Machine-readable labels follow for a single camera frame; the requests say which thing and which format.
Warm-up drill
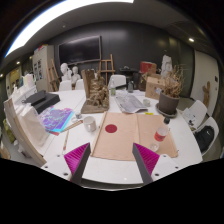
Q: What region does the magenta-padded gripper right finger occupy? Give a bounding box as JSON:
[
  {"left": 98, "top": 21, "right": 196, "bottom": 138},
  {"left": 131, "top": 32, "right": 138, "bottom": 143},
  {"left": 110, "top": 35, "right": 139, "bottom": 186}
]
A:
[{"left": 131, "top": 142, "right": 184, "bottom": 185}]

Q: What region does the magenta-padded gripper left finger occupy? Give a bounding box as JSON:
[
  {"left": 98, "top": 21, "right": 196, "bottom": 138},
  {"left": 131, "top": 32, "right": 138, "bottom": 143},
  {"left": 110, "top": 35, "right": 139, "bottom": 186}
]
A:
[{"left": 40, "top": 142, "right": 92, "bottom": 185}]

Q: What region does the clear red-labelled drink bottle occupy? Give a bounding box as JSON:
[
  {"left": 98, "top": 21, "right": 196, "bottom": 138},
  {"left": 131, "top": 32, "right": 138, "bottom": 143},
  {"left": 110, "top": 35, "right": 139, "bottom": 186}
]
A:
[{"left": 149, "top": 117, "right": 172, "bottom": 153}]

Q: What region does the wooden paintbrush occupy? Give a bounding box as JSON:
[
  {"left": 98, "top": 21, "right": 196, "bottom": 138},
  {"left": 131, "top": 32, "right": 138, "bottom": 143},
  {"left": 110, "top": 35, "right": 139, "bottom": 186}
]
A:
[{"left": 61, "top": 129, "right": 70, "bottom": 155}]

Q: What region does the tan flat cardboard sheet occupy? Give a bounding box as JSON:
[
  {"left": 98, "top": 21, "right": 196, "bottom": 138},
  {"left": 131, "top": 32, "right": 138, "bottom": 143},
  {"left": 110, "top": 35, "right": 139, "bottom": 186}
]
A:
[{"left": 90, "top": 111, "right": 179, "bottom": 162}]

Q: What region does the flat wooden stick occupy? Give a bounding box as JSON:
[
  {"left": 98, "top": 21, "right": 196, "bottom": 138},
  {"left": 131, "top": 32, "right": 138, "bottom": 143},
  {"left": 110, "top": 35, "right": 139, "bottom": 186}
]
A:
[{"left": 59, "top": 119, "right": 84, "bottom": 134}]

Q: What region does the white ceramic mug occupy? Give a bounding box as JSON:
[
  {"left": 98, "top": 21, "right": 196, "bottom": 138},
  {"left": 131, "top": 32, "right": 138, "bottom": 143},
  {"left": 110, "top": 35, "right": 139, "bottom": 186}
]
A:
[{"left": 79, "top": 115, "right": 98, "bottom": 133}]

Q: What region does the colourful iridescent painting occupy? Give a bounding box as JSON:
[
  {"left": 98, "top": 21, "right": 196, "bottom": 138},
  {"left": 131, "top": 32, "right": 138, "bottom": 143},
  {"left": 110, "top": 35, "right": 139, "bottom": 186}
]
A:
[{"left": 38, "top": 106, "right": 75, "bottom": 136}]

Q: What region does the flat round red coaster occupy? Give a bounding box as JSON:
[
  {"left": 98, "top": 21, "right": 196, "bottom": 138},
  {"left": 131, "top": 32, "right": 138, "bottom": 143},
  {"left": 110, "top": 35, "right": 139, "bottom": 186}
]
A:
[{"left": 104, "top": 123, "right": 118, "bottom": 134}]

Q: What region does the grey plant saucer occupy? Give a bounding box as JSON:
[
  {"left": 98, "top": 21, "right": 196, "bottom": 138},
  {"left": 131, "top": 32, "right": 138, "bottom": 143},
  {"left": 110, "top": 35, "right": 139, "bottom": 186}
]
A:
[{"left": 154, "top": 102, "right": 179, "bottom": 119}]

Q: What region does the white wood-framed canvas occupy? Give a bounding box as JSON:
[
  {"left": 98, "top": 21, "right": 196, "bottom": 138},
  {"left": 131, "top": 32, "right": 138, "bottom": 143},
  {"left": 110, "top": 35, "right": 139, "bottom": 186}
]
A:
[{"left": 3, "top": 98, "right": 48, "bottom": 168}]

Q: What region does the grey printed newspaper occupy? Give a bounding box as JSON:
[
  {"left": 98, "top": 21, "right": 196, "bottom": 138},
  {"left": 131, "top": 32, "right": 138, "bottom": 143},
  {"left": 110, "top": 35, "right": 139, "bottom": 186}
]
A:
[{"left": 114, "top": 91, "right": 149, "bottom": 114}]

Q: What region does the black backpack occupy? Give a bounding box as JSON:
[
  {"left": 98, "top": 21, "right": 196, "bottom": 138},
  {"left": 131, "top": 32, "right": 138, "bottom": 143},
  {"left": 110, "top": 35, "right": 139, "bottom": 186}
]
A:
[{"left": 194, "top": 125, "right": 216, "bottom": 154}]

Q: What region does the grey pot with dry plant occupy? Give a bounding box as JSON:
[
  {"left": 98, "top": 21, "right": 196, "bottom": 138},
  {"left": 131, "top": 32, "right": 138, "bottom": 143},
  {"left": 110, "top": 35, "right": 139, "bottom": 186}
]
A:
[{"left": 157, "top": 64, "right": 185, "bottom": 116}]

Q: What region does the black flat box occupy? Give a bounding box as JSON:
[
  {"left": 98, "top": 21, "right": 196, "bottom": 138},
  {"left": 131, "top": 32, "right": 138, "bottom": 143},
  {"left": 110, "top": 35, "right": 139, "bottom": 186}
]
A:
[
  {"left": 33, "top": 93, "right": 62, "bottom": 114},
  {"left": 23, "top": 89, "right": 48, "bottom": 106}
]

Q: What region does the white chair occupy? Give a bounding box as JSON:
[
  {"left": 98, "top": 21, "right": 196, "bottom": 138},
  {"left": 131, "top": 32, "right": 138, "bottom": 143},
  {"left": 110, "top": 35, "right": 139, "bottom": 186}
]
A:
[
  {"left": 108, "top": 74, "right": 128, "bottom": 89},
  {"left": 74, "top": 78, "right": 86, "bottom": 91},
  {"left": 58, "top": 79, "right": 73, "bottom": 92},
  {"left": 193, "top": 116, "right": 220, "bottom": 157},
  {"left": 181, "top": 99, "right": 208, "bottom": 129}
]

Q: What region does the brown cardboard box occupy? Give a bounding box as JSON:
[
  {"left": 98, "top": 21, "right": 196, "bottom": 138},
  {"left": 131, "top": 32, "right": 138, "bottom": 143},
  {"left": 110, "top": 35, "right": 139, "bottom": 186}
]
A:
[{"left": 144, "top": 75, "right": 168, "bottom": 101}]

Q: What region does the small white plaster bust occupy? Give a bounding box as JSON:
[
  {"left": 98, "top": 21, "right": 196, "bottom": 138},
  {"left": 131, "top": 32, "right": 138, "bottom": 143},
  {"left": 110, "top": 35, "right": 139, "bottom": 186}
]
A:
[{"left": 70, "top": 65, "right": 82, "bottom": 84}]

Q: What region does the wooden easel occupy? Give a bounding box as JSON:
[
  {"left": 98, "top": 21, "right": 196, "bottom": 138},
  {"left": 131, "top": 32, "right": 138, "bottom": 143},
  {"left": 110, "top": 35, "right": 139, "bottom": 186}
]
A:
[
  {"left": 98, "top": 53, "right": 116, "bottom": 84},
  {"left": 46, "top": 59, "right": 61, "bottom": 93}
]

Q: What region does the wooden figure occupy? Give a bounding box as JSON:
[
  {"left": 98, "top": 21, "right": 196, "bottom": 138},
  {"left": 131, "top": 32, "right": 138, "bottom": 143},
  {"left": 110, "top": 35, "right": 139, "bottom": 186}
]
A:
[{"left": 202, "top": 80, "right": 212, "bottom": 108}]

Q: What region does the large white plaster bust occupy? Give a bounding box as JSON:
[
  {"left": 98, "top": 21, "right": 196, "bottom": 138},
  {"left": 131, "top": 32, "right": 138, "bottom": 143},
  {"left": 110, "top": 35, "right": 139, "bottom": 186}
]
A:
[{"left": 59, "top": 62, "right": 73, "bottom": 82}]

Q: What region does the red box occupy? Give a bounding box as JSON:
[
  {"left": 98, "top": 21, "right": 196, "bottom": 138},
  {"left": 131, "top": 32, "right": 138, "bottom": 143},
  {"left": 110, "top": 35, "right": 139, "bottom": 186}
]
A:
[{"left": 139, "top": 61, "right": 158, "bottom": 74}]

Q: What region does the white plaster statue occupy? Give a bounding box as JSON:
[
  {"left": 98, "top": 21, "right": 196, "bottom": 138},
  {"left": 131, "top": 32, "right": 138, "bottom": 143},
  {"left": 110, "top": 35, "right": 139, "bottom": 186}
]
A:
[{"left": 160, "top": 54, "right": 174, "bottom": 79}]

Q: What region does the white cabinet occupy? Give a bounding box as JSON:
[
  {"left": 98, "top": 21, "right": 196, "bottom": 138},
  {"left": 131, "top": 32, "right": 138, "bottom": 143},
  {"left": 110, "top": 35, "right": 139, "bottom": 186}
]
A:
[{"left": 32, "top": 44, "right": 56, "bottom": 93}]

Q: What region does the long ceiling light strip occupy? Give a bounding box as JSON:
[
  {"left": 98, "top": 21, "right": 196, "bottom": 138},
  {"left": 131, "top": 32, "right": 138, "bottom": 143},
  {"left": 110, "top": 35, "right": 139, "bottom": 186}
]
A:
[{"left": 4, "top": 0, "right": 135, "bottom": 58}]

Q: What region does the black wall screen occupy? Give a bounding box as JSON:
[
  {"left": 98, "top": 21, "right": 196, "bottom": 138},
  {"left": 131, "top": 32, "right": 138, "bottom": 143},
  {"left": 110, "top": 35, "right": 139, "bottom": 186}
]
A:
[{"left": 58, "top": 35, "right": 102, "bottom": 66}]

